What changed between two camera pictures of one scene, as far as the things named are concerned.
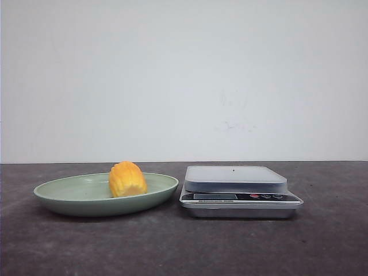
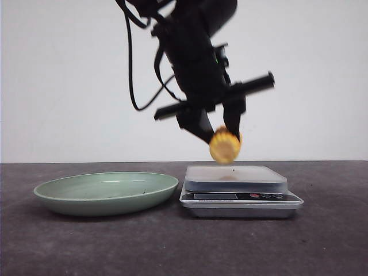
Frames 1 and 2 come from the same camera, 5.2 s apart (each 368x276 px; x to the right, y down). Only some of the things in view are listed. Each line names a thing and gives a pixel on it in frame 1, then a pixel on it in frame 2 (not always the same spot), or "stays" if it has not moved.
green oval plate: x=125 y=188 stays
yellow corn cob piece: x=126 y=179 → x=224 y=146
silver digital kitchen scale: x=242 y=192 stays
